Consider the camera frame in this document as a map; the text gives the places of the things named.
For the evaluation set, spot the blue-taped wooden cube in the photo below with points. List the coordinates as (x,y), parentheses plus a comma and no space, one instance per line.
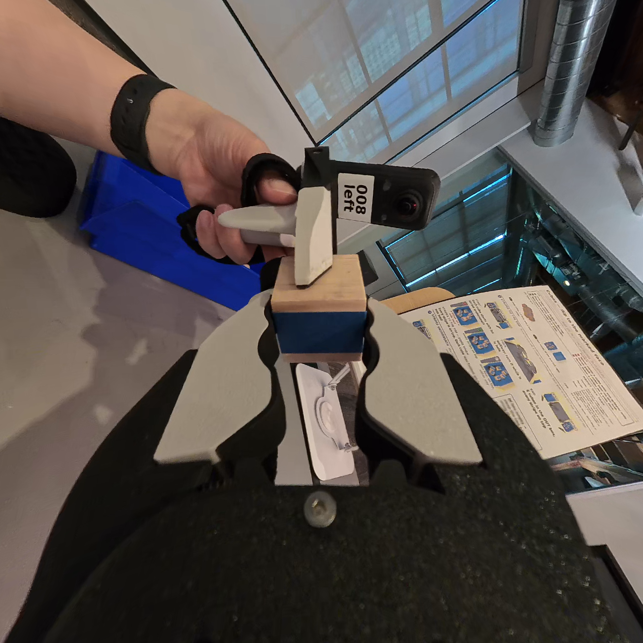
(321,321)

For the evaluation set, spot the window with white frame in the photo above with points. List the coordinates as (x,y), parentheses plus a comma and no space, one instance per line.
(402,60)

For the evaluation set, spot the white stand base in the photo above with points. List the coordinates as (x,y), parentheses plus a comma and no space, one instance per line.
(326,427)

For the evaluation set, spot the blue plastic bin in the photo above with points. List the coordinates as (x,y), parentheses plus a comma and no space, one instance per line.
(150,226)

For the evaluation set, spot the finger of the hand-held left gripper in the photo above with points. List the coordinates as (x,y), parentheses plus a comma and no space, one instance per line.
(258,300)
(314,236)

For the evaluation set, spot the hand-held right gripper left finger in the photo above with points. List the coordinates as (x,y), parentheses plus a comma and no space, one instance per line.
(216,397)

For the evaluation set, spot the wooden clipboard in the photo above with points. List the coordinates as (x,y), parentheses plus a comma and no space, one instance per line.
(417,299)

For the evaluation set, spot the black mesh chair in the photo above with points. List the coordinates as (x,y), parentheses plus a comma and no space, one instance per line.
(30,171)

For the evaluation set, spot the person's left hand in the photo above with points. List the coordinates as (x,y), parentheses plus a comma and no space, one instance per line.
(211,145)

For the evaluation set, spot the silver spiral duct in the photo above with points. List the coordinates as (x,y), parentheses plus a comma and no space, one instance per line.
(567,75)

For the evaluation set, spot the printed instruction sheet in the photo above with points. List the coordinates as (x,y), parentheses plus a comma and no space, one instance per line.
(542,361)

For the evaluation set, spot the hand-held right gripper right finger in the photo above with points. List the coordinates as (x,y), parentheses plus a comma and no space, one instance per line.
(422,402)

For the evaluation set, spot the black smartwatch band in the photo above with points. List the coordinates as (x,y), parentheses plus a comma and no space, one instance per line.
(135,120)

